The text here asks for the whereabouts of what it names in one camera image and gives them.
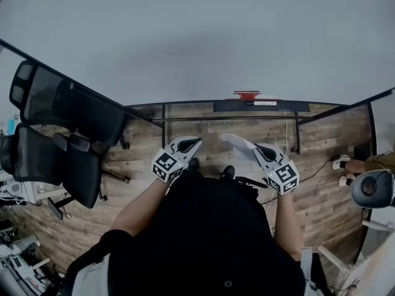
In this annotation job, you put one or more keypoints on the red whiteboard eraser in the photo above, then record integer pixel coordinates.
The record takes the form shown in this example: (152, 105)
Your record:
(247, 96)

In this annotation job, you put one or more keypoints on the person's right forearm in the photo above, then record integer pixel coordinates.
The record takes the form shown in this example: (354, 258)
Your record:
(287, 227)

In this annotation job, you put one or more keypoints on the person's black clothing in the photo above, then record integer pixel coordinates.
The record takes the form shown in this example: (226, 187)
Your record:
(200, 242)

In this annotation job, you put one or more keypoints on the person's left forearm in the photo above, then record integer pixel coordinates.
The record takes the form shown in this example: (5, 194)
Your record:
(139, 208)

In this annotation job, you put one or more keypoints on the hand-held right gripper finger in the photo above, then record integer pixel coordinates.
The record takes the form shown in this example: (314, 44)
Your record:
(261, 165)
(280, 153)

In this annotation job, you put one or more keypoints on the black hanging device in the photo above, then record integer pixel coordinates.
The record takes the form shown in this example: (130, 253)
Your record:
(251, 182)

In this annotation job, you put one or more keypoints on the person's right black shoe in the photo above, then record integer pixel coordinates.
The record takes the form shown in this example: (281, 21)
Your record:
(228, 171)

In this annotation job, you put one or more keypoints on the white marker pen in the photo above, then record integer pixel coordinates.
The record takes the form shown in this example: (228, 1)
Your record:
(260, 103)

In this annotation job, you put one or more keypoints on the person's left black shoe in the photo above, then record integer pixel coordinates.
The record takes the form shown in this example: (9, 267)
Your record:
(193, 165)

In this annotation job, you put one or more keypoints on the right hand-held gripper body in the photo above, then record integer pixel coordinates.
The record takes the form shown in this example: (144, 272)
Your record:
(284, 177)

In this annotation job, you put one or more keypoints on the white table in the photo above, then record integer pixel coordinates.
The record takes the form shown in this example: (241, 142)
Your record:
(34, 191)
(334, 259)

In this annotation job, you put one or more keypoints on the white whiteboard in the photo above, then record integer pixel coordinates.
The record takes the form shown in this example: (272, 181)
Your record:
(197, 42)

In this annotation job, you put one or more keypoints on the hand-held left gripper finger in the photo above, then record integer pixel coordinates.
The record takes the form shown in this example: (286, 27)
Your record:
(189, 139)
(191, 154)

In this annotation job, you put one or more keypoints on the grey round helmet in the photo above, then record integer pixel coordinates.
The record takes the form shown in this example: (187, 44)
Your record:
(379, 196)

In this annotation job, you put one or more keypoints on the small blue object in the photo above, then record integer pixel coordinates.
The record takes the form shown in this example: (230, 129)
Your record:
(11, 124)

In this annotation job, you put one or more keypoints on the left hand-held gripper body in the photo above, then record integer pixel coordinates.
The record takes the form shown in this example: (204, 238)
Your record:
(166, 165)

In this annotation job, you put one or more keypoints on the person's black shoe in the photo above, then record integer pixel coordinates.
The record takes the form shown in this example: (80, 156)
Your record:
(228, 171)
(193, 165)

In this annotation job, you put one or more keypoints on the black mesh office chair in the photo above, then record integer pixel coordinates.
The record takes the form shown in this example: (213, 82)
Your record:
(46, 162)
(77, 109)

